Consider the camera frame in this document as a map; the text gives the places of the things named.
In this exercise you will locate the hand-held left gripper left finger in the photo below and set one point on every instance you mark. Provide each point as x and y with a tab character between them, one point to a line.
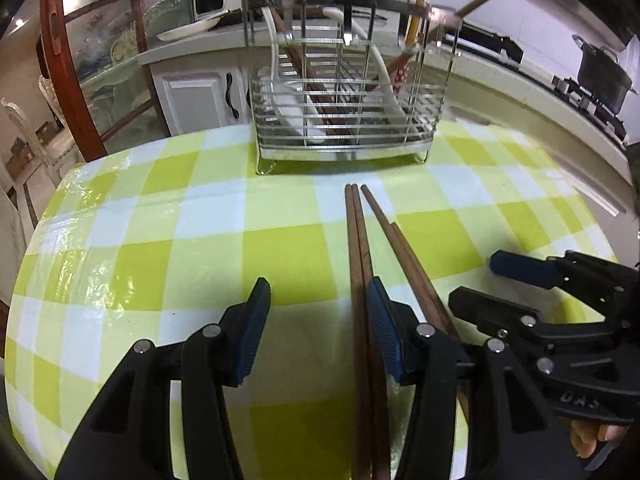
255	330

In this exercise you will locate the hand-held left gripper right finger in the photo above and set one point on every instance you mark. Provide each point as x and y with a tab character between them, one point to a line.
382	332

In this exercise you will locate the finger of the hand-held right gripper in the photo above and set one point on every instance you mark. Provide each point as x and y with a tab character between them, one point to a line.
520	269
480	307

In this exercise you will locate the white ceramic spoon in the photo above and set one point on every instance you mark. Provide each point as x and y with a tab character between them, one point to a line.
272	50

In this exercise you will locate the person's right hand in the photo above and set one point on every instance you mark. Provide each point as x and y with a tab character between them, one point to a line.
592	437

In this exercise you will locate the black cooking pot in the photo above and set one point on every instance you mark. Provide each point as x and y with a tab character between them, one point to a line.
602	77

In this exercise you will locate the black gas stove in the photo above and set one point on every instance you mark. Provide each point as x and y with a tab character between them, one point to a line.
500	45

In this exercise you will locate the light bamboo chopstick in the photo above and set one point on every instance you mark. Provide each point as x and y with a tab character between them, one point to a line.
424	0

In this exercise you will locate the round glass dining table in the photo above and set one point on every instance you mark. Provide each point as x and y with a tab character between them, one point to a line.
115	72

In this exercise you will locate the white dining chair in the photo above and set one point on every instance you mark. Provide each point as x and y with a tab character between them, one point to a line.
30	135

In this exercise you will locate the white plate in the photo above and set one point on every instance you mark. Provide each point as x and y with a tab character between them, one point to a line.
185	31

